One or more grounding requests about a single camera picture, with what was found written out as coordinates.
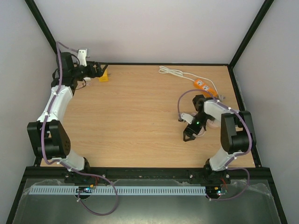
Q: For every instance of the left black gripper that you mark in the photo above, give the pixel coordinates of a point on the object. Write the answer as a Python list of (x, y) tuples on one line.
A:
[(99, 73)]

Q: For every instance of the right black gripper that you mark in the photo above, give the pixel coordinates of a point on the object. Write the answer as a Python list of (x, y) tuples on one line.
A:
[(189, 130)]

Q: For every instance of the yellow cube socket adapter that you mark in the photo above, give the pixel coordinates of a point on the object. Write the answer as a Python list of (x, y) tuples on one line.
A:
[(104, 77)]

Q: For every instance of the orange power strip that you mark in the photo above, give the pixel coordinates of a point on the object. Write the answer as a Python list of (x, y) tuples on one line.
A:
[(208, 90)]

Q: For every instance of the white usb charger plug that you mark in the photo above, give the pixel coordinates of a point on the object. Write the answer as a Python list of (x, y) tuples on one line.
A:
[(87, 79)]

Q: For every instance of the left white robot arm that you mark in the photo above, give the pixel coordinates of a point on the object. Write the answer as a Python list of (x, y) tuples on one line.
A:
[(47, 135)]

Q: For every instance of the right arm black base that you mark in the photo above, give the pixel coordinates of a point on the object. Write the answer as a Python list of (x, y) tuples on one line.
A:
[(216, 184)]

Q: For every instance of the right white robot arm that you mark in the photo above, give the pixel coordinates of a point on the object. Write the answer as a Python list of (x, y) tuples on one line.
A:
[(237, 134)]

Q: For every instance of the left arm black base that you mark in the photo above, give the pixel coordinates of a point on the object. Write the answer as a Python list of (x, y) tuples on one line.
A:
[(86, 184)]

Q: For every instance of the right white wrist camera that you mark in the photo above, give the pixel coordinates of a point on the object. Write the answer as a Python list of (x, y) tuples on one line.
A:
[(185, 117)]

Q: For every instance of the grey slotted cable duct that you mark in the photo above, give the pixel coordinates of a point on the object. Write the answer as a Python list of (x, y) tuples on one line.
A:
[(120, 190)]

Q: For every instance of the black aluminium frame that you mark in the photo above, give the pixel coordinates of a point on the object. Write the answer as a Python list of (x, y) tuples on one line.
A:
[(256, 173)]

